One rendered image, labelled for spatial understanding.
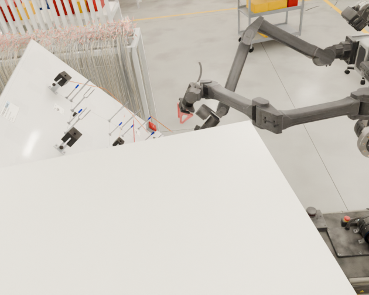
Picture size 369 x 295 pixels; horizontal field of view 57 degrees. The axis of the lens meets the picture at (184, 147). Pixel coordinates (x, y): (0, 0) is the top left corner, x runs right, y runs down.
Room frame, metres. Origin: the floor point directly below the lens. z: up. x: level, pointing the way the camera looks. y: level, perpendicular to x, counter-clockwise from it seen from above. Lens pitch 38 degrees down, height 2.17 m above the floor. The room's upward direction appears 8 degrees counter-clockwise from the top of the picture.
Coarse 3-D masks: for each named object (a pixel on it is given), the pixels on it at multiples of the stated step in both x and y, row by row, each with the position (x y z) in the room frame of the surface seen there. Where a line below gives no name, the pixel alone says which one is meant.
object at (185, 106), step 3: (180, 99) 1.45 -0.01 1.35; (183, 99) 1.41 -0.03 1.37; (180, 102) 1.42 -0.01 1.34; (183, 102) 1.40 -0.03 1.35; (186, 102) 1.39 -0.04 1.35; (183, 105) 1.39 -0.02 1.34; (186, 105) 1.39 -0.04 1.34; (189, 105) 1.39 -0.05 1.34; (192, 105) 1.40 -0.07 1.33; (183, 108) 1.36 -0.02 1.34; (186, 108) 1.37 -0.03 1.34; (189, 108) 1.37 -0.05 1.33; (192, 108) 1.38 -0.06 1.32; (192, 111) 1.37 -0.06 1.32
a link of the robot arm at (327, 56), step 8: (256, 24) 1.59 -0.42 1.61; (264, 24) 1.59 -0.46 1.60; (256, 32) 1.57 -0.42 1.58; (264, 32) 1.59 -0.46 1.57; (272, 32) 1.58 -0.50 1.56; (280, 32) 1.57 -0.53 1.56; (288, 32) 1.58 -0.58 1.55; (280, 40) 1.56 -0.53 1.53; (288, 40) 1.55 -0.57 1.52; (296, 40) 1.55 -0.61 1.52; (304, 40) 1.55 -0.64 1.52; (296, 48) 1.53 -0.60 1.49; (304, 48) 1.52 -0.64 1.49; (312, 48) 1.52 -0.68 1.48; (320, 48) 1.49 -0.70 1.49; (328, 48) 1.48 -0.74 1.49; (312, 56) 1.50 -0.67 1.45; (320, 56) 1.47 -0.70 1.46; (328, 56) 1.47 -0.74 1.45
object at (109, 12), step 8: (104, 0) 3.92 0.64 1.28; (104, 8) 4.22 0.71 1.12; (112, 8) 4.18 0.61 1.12; (96, 16) 3.95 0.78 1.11; (104, 16) 3.95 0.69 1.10; (112, 16) 3.99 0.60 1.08; (120, 16) 4.47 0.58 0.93; (0, 24) 4.01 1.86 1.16; (8, 24) 4.11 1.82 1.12; (16, 24) 4.07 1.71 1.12; (24, 24) 4.02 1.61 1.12; (112, 24) 3.92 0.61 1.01
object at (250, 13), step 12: (252, 0) 5.24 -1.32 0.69; (264, 0) 5.20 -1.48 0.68; (276, 0) 5.08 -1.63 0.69; (288, 0) 5.05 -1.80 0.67; (252, 12) 5.08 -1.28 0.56; (264, 12) 4.94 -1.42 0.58; (276, 12) 4.96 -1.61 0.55; (300, 12) 5.04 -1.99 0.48; (276, 24) 5.48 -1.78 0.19; (300, 24) 5.02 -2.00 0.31; (240, 36) 5.38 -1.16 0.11; (264, 36) 5.03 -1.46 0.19; (252, 48) 4.95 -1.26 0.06
